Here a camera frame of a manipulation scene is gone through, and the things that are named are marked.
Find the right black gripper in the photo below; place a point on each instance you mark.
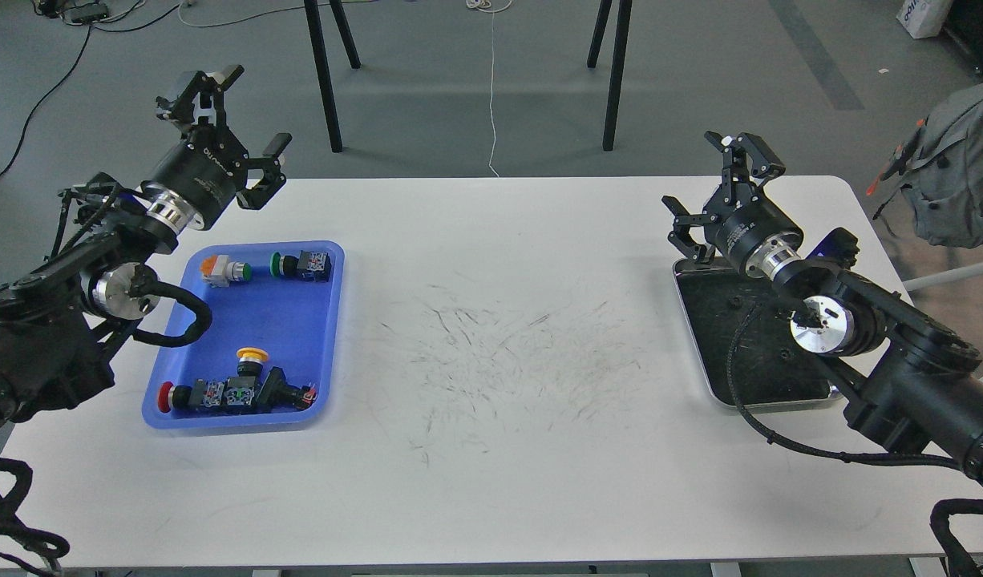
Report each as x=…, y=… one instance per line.
x=757, y=239

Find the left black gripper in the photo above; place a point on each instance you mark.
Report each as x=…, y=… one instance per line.
x=190, y=187

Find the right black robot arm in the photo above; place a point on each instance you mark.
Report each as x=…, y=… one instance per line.
x=908, y=380

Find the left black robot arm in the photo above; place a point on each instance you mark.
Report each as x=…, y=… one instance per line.
x=61, y=324

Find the left black stand legs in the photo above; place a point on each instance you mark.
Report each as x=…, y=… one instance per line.
x=317, y=42

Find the black stand legs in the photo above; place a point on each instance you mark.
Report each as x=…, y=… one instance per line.
x=617, y=66
x=317, y=42

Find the metal tray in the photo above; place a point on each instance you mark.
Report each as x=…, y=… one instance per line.
x=739, y=349

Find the right black stand legs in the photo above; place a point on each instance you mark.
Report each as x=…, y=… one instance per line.
x=617, y=66

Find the black power strip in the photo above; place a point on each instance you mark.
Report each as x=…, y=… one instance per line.
x=85, y=13

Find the blue plastic tray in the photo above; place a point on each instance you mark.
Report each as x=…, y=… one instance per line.
x=294, y=320

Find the grey backpack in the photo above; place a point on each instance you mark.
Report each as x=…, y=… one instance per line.
x=939, y=168

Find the orange push button switch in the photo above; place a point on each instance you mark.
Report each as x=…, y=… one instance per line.
x=221, y=270

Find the green push button switch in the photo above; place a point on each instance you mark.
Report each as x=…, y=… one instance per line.
x=314, y=266

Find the yellow push button switch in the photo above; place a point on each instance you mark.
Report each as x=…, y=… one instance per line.
x=251, y=361

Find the red push button switch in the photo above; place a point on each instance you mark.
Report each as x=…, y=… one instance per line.
x=206, y=397

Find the black switch block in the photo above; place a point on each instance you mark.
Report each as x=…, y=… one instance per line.
x=276, y=392

